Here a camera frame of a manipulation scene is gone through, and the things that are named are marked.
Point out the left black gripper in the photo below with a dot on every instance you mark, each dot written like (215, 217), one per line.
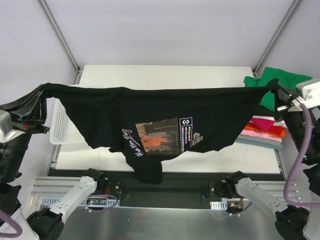
(27, 118)

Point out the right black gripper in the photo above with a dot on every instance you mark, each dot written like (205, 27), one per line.
(283, 100)

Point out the black graphic t-shirt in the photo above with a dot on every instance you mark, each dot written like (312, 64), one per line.
(152, 126)

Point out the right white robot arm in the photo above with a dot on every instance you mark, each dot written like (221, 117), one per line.
(293, 220)

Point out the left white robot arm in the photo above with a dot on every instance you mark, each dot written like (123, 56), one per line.
(18, 170)

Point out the green folded t-shirt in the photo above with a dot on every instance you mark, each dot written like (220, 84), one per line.
(287, 79)

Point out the white folded t-shirt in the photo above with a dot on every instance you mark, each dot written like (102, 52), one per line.
(269, 118)

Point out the magenta folded t-shirt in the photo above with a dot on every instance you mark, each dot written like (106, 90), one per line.
(263, 124)

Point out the orange folded t-shirt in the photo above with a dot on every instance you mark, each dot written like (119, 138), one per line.
(258, 132)

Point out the white plastic basket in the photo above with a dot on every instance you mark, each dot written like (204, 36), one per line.
(62, 130)

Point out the light blue folded t-shirt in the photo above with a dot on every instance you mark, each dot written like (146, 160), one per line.
(259, 144)

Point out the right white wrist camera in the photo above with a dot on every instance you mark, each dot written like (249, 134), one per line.
(310, 92)

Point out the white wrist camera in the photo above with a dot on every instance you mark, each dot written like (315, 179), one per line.
(7, 132)
(310, 92)

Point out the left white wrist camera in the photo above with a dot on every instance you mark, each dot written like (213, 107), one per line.
(7, 132)

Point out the left aluminium corner post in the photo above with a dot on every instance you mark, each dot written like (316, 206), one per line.
(43, 4)

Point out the aluminium corner post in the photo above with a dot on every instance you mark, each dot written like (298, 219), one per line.
(285, 21)
(43, 4)

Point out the right aluminium corner post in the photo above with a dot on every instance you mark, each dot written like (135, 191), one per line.
(285, 21)

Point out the right slotted cable duct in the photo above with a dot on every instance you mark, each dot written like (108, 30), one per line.
(219, 205)

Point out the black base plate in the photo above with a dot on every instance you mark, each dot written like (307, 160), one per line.
(176, 191)

